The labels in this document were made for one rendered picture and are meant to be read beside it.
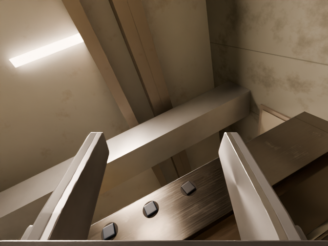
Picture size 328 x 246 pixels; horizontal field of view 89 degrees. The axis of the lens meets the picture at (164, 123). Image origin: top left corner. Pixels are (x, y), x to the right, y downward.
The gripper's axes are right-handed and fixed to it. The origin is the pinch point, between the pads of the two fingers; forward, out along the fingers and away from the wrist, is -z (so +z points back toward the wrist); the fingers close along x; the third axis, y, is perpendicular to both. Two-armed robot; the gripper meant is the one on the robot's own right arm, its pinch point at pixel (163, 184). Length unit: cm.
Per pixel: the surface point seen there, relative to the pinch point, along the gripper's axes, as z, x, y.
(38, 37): -268, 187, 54
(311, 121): -57, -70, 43
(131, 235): -16, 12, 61
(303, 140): -46, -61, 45
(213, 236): -14, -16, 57
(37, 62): -258, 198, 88
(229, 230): -15, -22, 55
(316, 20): -201, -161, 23
